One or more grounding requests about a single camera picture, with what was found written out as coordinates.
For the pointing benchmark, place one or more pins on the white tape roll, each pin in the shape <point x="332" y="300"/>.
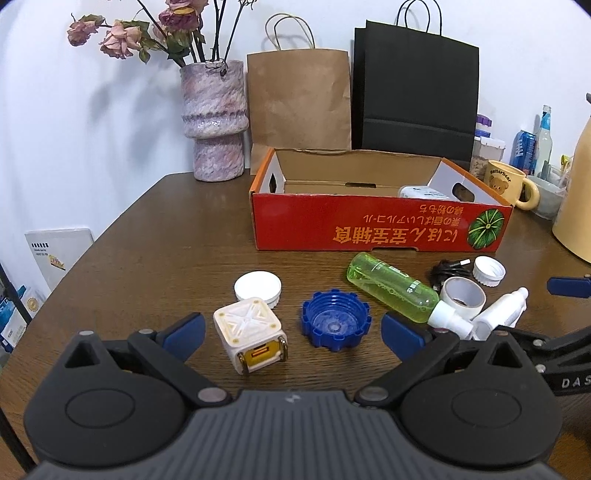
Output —
<point x="455" y="288"/>

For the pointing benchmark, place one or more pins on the blue ridged bottle cap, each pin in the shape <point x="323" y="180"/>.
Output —
<point x="332" y="323"/>

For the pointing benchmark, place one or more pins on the clear seed container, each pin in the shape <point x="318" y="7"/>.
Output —
<point x="480" y="161"/>

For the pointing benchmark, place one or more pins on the yellow bear mug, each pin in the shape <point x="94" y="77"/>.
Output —
<point x="503" y="184"/>

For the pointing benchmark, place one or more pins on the red cardboard box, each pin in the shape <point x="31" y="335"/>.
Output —
<point x="323" y="221"/>

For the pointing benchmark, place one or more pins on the black paper bag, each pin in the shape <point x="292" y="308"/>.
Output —
<point x="415" y="92"/>

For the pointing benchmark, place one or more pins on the white round lid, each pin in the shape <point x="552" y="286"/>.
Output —
<point x="257" y="286"/>

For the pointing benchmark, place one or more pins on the dried pink roses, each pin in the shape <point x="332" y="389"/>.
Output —
<point x="120" y="39"/>

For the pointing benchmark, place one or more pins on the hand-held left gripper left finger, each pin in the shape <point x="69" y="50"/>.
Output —
<point x="187" y="334"/>

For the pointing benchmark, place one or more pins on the white wipes pack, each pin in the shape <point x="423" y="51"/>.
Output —
<point x="420" y="193"/>

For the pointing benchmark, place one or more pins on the blue drink can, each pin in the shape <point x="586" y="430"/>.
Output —
<point x="524" y="152"/>

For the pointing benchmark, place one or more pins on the small white dropper bottle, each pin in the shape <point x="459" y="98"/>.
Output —
<point x="501" y="314"/>

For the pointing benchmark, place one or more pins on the brown paper bag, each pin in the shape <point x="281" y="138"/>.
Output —
<point x="300" y="101"/>

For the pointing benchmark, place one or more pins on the green spray bottle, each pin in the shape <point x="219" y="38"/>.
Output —
<point x="388" y="284"/>

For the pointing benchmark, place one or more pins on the purple lidded jar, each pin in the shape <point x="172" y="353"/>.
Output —
<point x="483" y="121"/>

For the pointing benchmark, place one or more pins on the blue printed box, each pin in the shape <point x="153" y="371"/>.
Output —
<point x="18" y="314"/>

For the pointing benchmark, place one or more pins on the white printed box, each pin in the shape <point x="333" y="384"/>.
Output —
<point x="60" y="254"/>

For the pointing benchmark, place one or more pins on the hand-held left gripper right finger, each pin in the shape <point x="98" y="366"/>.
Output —
<point x="401" y="337"/>

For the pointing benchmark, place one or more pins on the cream kettle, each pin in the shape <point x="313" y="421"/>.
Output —
<point x="577" y="217"/>

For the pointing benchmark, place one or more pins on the pink marbled ceramic vase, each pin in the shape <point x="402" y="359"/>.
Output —
<point x="214" y="120"/>

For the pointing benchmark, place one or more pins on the white screw cap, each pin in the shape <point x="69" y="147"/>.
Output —
<point x="485" y="267"/>

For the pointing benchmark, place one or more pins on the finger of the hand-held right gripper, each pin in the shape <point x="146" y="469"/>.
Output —
<point x="554" y="345"/>
<point x="568" y="286"/>

